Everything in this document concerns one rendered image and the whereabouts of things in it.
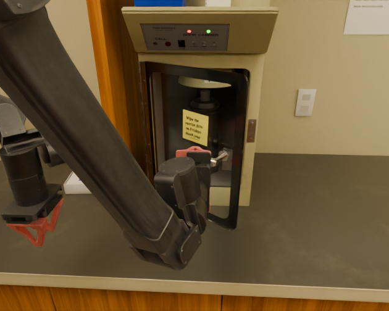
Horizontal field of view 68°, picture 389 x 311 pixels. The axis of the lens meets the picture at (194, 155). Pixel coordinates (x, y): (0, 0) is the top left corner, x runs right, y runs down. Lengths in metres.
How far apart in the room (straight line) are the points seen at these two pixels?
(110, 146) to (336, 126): 1.18
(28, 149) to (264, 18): 0.52
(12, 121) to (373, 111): 1.28
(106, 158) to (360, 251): 0.74
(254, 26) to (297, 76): 0.62
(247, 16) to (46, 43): 0.47
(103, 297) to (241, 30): 0.74
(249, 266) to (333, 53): 0.87
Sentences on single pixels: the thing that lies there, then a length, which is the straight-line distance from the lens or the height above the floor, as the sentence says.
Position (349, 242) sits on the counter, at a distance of 0.92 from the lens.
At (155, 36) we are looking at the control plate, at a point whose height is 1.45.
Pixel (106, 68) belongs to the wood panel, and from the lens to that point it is 0.73.
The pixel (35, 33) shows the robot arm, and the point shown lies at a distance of 0.28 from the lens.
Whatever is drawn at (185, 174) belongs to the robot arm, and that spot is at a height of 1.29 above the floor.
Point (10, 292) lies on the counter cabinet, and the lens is 0.98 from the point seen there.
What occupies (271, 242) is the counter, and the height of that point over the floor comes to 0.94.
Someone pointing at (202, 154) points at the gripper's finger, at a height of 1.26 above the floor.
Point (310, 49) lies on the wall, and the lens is 1.27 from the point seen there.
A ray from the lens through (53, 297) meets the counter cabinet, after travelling 0.94.
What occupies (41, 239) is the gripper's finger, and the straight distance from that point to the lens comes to 0.65.
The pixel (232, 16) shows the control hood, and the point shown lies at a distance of 0.66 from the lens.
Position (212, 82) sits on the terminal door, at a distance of 0.65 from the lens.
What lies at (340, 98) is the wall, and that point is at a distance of 1.35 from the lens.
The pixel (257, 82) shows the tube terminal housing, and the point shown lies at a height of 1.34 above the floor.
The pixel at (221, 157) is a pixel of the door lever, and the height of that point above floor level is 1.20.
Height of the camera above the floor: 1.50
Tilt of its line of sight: 27 degrees down
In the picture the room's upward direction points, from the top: straight up
